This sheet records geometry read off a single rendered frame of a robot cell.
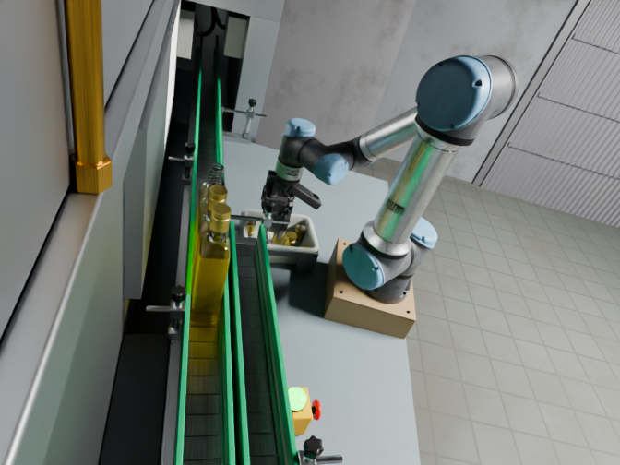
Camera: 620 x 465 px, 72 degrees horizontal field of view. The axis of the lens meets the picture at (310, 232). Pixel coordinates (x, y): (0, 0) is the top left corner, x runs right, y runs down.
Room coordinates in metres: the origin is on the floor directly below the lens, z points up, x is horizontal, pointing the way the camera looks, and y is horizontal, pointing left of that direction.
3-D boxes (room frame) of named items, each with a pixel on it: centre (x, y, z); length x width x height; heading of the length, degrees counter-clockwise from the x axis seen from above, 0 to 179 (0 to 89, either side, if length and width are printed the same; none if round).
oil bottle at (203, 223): (0.65, 0.19, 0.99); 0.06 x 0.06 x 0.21; 22
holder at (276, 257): (1.01, 0.11, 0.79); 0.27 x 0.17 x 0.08; 112
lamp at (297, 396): (0.50, -0.08, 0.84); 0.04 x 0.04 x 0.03
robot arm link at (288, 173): (1.01, 0.11, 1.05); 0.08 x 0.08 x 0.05
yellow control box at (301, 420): (0.51, -0.08, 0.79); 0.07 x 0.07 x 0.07; 22
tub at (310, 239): (1.02, 0.09, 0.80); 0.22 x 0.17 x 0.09; 112
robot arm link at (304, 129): (1.01, 0.10, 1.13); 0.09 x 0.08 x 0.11; 55
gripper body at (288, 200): (1.01, 0.11, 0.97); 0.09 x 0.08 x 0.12; 111
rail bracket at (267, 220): (0.88, 0.14, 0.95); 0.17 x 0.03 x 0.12; 112
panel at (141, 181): (0.91, 0.43, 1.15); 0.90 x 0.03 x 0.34; 22
